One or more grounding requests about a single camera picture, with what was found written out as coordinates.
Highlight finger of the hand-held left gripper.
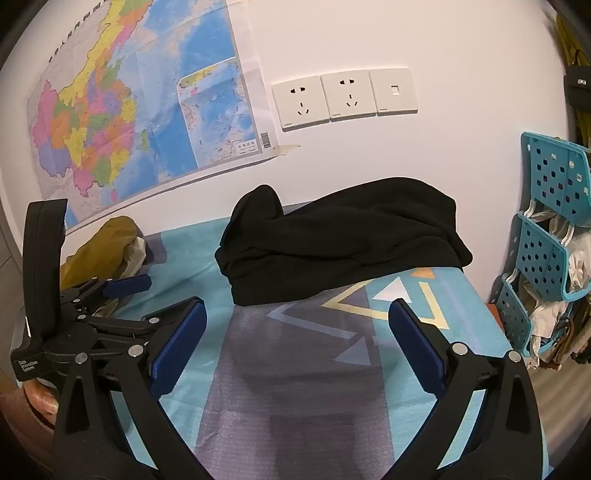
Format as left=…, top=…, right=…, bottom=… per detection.
left=60, top=274, right=153, bottom=306
left=88, top=310, right=185, bottom=337

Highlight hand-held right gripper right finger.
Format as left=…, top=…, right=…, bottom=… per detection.
left=381, top=298, right=543, bottom=480

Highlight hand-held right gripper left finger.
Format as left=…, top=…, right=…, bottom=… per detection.
left=52, top=296, right=207, bottom=480

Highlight black jacket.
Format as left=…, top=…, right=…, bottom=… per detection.
left=215, top=176, right=474, bottom=306

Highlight beige cloth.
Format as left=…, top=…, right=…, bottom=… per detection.
left=117, top=235, right=151, bottom=278

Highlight mustard yellow garment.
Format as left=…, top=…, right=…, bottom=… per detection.
left=60, top=216, right=139, bottom=291

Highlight patterned teal bed sheet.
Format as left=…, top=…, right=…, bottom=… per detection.
left=106, top=203, right=550, bottom=480

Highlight crumpled white bags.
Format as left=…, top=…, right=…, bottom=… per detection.
left=526, top=210, right=591, bottom=370

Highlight blue perforated plastic rack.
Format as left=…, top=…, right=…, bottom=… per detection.
left=496, top=131, right=591, bottom=365

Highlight white power socket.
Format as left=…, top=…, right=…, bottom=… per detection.
left=321, top=71, right=377, bottom=121
left=271, top=76, right=331, bottom=133

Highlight white network socket plate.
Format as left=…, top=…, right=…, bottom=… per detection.
left=368, top=67, right=419, bottom=116

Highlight small black box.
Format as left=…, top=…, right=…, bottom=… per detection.
left=564, top=65, right=591, bottom=109

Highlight brown leather straps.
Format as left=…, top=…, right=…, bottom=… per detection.
left=549, top=314, right=591, bottom=370

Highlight colourful wall map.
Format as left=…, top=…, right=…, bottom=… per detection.
left=25, top=0, right=278, bottom=232

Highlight yellow green hanging cords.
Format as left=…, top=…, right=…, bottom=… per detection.
left=554, top=14, right=591, bottom=139

